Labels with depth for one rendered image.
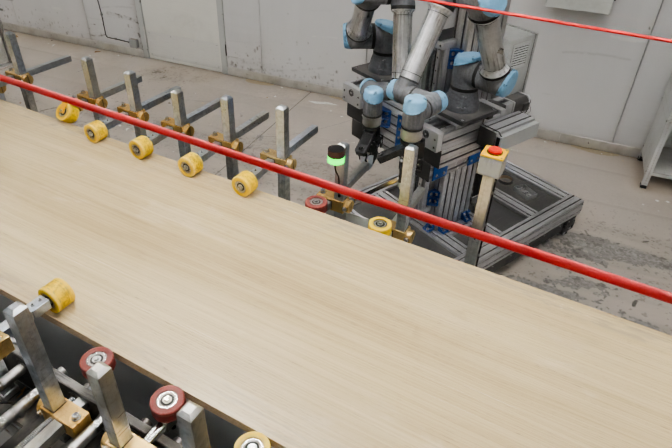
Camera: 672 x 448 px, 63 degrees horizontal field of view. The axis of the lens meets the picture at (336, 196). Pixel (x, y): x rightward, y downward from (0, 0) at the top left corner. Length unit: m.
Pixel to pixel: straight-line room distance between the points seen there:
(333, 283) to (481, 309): 0.43
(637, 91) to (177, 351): 3.75
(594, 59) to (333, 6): 2.02
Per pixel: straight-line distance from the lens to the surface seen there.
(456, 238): 3.00
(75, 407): 1.56
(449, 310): 1.61
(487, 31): 2.06
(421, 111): 1.84
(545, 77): 4.48
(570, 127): 4.62
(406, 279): 1.67
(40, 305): 1.65
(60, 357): 2.01
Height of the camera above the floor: 2.02
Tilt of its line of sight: 34 degrees down
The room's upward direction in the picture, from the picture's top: 2 degrees clockwise
